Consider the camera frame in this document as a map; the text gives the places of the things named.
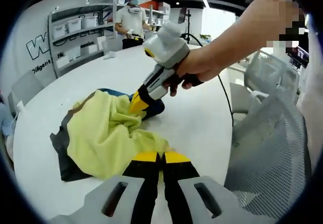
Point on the black tripod stand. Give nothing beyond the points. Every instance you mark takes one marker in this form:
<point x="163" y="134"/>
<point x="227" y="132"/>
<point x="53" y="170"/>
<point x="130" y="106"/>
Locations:
<point x="188" y="27"/>

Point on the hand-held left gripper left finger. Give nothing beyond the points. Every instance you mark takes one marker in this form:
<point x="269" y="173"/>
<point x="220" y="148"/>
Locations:
<point x="141" y="178"/>

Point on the yellow blue grey garment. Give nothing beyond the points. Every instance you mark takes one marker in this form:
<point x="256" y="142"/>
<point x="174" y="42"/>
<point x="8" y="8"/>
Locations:
<point x="101" y="133"/>

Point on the dark screen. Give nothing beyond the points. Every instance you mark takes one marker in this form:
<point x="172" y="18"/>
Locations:
<point x="300" y="57"/>

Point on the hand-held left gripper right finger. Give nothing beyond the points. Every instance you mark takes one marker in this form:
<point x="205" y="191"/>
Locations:
<point x="179" y="176"/>

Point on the green plant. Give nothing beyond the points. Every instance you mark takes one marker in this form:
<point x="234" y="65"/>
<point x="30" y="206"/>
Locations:
<point x="205" y="37"/>

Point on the black monitor screen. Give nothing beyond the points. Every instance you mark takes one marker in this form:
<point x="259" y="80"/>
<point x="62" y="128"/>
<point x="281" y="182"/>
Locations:
<point x="182" y="15"/>

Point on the white crumpled cloth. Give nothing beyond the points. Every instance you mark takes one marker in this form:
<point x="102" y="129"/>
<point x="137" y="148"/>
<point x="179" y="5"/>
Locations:
<point x="110" y="55"/>

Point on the white office chair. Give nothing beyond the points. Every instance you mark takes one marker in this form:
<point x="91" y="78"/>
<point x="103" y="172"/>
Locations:
<point x="267" y="75"/>

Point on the grey metal shelf rack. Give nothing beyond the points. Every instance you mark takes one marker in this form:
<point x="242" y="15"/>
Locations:
<point x="51" y="37"/>

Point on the white shelf rack with bins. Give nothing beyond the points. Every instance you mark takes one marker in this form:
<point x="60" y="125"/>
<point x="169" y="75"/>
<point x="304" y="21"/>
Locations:
<point x="161" y="9"/>

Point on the white lidded storage bin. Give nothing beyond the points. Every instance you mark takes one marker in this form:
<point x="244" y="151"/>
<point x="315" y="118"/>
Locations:
<point x="74" y="25"/>
<point x="89" y="22"/>
<point x="59" y="31"/>

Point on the grey mesh office chair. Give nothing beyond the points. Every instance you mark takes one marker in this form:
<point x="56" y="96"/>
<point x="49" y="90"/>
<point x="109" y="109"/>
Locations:
<point x="265" y="158"/>

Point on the white storage box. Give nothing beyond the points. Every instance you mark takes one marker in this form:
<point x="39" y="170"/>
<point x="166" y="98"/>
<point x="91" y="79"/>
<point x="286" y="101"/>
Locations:
<point x="62" y="62"/>
<point x="92" y="48"/>

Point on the person's right hand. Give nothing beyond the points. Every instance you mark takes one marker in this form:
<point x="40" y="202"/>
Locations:
<point x="199" y="65"/>

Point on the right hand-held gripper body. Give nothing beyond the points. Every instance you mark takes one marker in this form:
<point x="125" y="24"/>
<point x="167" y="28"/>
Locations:
<point x="166" y="47"/>

